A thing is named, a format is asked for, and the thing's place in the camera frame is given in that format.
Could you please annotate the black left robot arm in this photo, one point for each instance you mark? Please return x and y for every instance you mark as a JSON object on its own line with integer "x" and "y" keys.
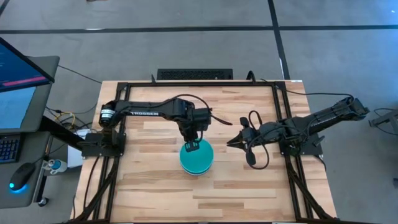
{"x": 143, "y": 112}

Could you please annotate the black computer mouse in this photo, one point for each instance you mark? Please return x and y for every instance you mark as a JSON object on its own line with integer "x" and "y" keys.
{"x": 21, "y": 175}

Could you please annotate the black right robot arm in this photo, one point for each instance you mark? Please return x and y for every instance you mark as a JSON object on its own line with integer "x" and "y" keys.
{"x": 323, "y": 119}

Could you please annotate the grey computer desk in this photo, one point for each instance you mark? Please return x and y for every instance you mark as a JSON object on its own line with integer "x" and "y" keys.
{"x": 43, "y": 93}

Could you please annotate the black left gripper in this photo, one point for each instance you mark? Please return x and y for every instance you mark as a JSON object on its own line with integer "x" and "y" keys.
{"x": 192, "y": 132}

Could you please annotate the white box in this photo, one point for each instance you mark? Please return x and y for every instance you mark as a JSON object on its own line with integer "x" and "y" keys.
{"x": 74, "y": 155}

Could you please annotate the black aluminium table frame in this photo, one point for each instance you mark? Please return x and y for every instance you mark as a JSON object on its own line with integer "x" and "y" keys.
{"x": 202, "y": 84}

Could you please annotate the computer monitor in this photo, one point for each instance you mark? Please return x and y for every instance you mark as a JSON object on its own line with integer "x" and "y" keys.
{"x": 18, "y": 68}

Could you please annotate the black stand on floor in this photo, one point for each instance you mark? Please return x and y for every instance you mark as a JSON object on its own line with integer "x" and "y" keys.
{"x": 385, "y": 119}

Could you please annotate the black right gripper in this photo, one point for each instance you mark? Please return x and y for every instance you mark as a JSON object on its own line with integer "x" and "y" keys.
{"x": 264, "y": 133}

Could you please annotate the white bottle with blue cap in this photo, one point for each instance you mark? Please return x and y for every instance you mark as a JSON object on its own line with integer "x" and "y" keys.
{"x": 57, "y": 165}

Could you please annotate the black keyboard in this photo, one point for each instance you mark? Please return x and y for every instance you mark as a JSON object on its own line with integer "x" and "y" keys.
{"x": 9, "y": 149}

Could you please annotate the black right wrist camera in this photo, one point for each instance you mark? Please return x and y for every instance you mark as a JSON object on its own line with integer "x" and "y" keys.
{"x": 244, "y": 122}

